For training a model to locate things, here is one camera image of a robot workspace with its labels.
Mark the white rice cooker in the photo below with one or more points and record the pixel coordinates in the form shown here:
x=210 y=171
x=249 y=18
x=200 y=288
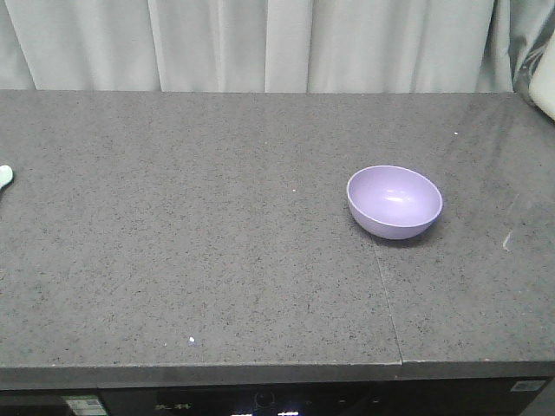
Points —
x=542 y=87

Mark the white curtain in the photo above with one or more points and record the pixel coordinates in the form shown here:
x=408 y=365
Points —
x=272 y=46

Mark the black drawer disinfection cabinet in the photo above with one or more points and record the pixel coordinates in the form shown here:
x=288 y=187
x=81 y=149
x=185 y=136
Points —
x=486 y=396

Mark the lilac plastic bowl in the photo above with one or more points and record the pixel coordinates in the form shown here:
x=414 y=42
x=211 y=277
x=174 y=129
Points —
x=393 y=202

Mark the pale green plastic spoon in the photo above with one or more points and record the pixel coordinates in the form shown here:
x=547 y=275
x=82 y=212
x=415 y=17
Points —
x=6 y=176

